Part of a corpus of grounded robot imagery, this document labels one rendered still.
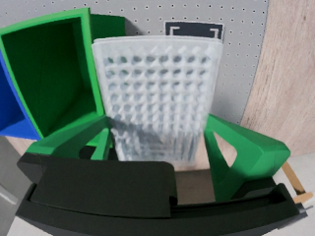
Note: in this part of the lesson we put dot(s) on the white well plate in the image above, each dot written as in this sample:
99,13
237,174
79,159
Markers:
140,119

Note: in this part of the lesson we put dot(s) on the green open-top bin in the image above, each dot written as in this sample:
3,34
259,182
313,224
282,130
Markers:
49,66

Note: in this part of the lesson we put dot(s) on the blue general bin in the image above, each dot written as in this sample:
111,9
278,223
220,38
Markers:
13,121

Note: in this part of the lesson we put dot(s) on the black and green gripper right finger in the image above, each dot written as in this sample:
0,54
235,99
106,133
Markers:
258,156

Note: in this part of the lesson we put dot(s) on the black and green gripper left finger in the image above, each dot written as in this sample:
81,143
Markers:
69,142

